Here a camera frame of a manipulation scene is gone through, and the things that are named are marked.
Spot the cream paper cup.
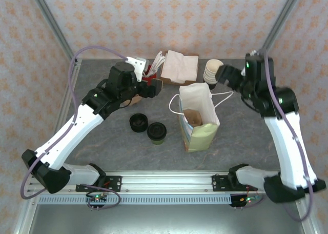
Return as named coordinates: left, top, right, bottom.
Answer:
left=206, top=59, right=224, bottom=75
left=203, top=69, right=218, bottom=83

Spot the green cup with black lid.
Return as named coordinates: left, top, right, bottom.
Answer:
left=147, top=122, right=168, bottom=146

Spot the brown pulp cup carrier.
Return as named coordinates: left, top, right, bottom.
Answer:
left=127, top=95, right=142, bottom=106
left=183, top=109, right=204, bottom=127

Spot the aluminium frame post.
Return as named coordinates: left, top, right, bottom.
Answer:
left=261, top=0, right=305, bottom=52
left=27, top=0, right=79, bottom=65

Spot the slotted grey cable duct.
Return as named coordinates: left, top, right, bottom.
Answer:
left=38, top=194, right=233, bottom=205

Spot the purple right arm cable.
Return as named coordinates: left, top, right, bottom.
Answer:
left=230, top=48, right=315, bottom=222

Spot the cardboard napkin box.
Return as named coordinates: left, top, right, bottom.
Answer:
left=160, top=50, right=200, bottom=85

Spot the small circuit board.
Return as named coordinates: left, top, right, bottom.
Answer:
left=86, top=192, right=108, bottom=206
left=230, top=194, right=262, bottom=208

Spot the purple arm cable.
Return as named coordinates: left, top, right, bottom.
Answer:
left=230, top=48, right=315, bottom=222
left=19, top=45, right=129, bottom=210

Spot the red straw holder cup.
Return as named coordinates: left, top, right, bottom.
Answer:
left=142, top=69, right=158, bottom=83

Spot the white paper napkin stack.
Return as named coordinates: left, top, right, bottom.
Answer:
left=161, top=50, right=199, bottom=82

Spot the white wrapped straw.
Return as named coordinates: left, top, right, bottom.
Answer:
left=153, top=57, right=168, bottom=73
left=151, top=51, right=161, bottom=73
left=152, top=53, right=165, bottom=73

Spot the black lidded coffee cup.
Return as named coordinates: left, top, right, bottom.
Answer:
left=129, top=112, right=149, bottom=133

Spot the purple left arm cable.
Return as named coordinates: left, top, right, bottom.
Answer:
left=19, top=45, right=129, bottom=210

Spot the white paper carry bag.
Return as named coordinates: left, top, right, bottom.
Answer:
left=169, top=82, right=234, bottom=153

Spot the grey metal panel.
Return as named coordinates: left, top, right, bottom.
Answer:
left=15, top=204, right=316, bottom=234

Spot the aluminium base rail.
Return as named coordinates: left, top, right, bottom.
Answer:
left=27, top=170, right=267, bottom=193

